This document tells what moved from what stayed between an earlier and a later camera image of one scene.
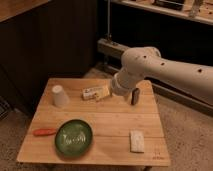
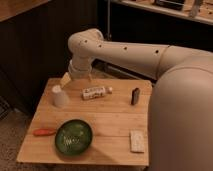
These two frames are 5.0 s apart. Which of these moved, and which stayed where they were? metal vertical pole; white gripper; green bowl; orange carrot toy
Moved: white gripper
Stayed: metal vertical pole; orange carrot toy; green bowl
